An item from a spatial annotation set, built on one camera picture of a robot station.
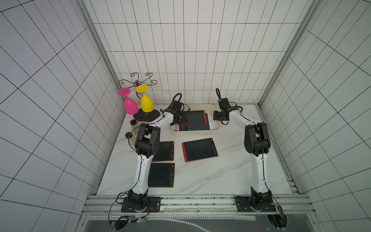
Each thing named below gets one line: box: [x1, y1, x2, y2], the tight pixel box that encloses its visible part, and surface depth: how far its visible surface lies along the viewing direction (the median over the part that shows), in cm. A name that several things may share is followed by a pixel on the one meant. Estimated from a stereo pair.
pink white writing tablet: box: [175, 112, 217, 132], surface depth 106 cm
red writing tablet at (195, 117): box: [178, 110, 206, 126], surface depth 108 cm
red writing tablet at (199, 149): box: [181, 137, 219, 163], surface depth 96 cm
